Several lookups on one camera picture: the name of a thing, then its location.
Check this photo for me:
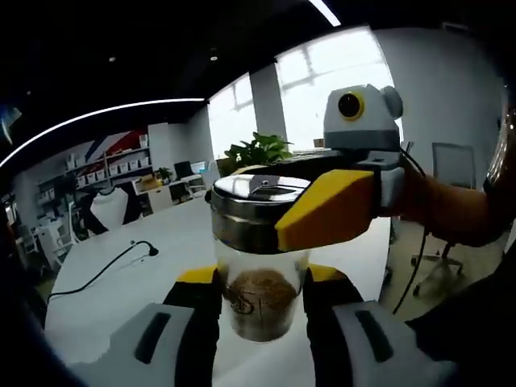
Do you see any black table cable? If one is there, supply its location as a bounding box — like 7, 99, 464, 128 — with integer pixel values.
47, 239, 160, 304

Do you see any person's dark clothing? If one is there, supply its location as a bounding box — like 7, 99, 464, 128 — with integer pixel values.
402, 257, 516, 387

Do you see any potted green plant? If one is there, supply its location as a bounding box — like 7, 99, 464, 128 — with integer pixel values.
223, 131, 295, 167

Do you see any tall seasoning bottle brown powder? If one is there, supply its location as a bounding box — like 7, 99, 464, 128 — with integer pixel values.
205, 173, 314, 344

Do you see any shelf with white bins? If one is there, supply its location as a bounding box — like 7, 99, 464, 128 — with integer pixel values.
63, 135, 155, 191

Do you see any grey office chair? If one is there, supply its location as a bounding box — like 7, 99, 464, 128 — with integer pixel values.
410, 142, 477, 298

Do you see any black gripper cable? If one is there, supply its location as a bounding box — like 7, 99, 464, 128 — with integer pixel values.
391, 140, 433, 315

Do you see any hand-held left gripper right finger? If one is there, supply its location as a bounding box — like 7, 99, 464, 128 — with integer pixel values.
302, 264, 459, 387

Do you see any curved ceiling light strip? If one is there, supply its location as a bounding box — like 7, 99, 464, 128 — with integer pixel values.
0, 97, 207, 169

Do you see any white office chair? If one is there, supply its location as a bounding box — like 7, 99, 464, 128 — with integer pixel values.
33, 223, 77, 270

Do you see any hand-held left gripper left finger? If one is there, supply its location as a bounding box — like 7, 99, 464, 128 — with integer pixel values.
80, 264, 223, 387

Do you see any straight ceiling light strip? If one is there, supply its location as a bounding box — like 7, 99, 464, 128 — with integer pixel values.
309, 0, 343, 27

